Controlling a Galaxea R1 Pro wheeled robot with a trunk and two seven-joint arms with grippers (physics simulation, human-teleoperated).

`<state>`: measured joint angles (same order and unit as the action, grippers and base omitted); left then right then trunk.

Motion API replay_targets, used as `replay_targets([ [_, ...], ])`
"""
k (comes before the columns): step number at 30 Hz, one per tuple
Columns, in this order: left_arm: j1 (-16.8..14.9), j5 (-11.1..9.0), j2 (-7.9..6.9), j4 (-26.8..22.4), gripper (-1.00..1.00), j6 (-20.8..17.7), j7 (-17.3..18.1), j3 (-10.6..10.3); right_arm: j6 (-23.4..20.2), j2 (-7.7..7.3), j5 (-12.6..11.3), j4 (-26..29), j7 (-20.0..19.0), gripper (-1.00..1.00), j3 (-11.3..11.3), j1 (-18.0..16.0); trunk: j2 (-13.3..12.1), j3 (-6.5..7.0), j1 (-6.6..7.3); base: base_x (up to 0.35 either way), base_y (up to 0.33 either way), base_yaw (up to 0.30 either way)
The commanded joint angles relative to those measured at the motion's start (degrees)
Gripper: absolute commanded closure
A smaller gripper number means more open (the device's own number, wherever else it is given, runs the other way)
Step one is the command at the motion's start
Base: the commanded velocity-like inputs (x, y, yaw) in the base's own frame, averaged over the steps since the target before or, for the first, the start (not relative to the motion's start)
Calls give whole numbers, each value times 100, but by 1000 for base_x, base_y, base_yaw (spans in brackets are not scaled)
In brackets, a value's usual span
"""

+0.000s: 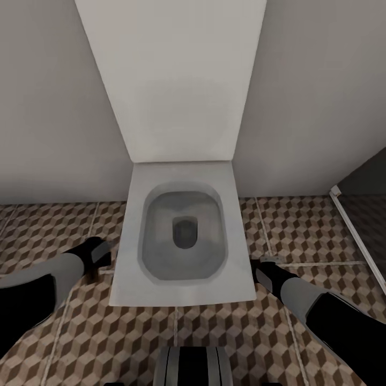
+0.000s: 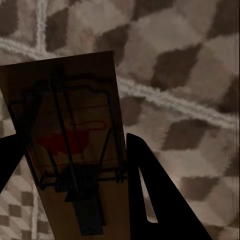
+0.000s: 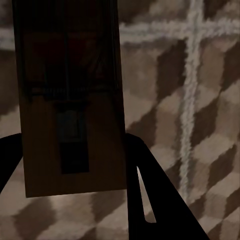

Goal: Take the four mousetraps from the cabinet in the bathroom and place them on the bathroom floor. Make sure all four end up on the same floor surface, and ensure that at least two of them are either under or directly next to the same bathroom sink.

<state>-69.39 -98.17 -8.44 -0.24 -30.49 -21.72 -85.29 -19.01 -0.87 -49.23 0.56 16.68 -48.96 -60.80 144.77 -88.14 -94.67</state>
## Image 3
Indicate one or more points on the mousetrap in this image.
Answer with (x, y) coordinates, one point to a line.
(70, 89)

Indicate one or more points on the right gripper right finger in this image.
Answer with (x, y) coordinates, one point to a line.
(174, 219)

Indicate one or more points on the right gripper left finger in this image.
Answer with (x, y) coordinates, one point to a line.
(11, 152)

